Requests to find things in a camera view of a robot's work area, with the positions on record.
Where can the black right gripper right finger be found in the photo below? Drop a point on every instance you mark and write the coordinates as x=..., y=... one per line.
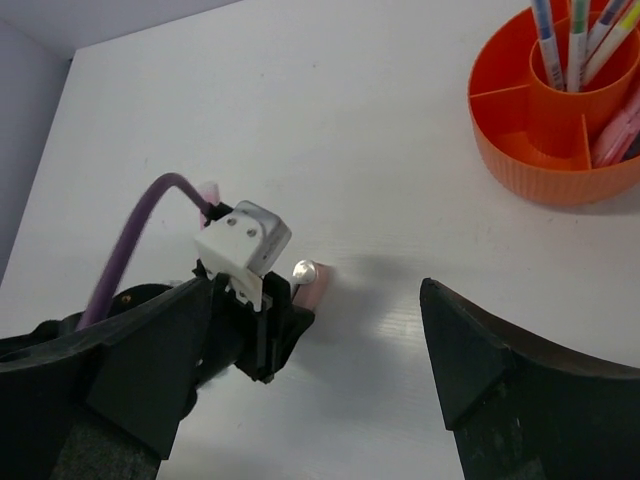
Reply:
x=523, y=407

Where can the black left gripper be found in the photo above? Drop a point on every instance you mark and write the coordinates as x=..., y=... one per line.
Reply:
x=250, y=330

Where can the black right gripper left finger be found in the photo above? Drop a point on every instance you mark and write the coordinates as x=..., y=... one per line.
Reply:
x=103, y=402

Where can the clear green pen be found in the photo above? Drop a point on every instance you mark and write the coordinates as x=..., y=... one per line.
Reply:
x=577, y=44

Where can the clear yellow pen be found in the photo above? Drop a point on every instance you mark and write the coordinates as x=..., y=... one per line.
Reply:
x=617, y=35

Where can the clear purple pen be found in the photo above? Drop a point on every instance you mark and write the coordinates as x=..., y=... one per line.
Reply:
x=600, y=29

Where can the orange round organizer container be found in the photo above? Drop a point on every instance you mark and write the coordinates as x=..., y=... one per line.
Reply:
x=536, y=141

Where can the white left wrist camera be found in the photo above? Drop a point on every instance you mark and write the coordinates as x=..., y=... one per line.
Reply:
x=243, y=244

